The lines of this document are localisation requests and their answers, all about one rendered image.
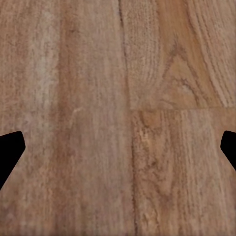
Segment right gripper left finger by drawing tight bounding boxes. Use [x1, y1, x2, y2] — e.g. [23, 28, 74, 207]
[0, 131, 26, 190]

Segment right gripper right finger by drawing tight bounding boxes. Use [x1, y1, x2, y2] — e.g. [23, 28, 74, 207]
[220, 131, 236, 170]

